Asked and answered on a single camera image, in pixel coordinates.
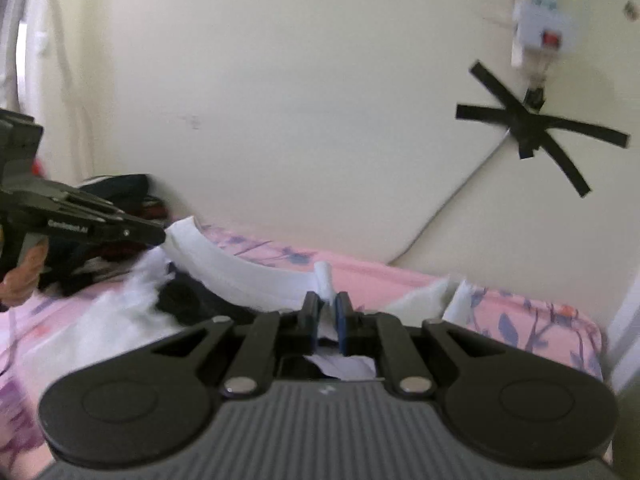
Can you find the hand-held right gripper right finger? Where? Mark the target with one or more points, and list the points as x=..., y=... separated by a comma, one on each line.
x=343, y=322

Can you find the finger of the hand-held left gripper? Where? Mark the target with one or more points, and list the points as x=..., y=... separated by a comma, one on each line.
x=95, y=201
x=132, y=232

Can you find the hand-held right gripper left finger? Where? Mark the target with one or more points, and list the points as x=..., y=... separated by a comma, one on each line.
x=314, y=322

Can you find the white garment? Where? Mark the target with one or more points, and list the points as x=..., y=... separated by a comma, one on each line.
x=225, y=270

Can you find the black clothes pile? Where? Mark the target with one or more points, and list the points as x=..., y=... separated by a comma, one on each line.
x=120, y=187

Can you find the person's left hand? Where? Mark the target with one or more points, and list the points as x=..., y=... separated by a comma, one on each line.
x=25, y=272

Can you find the pink floral bed sheet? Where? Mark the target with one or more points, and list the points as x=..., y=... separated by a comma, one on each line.
x=525, y=320

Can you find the black tape cross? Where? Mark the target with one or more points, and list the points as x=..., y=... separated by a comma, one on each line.
x=530, y=122

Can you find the white power strip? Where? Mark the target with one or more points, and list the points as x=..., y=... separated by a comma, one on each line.
x=542, y=15

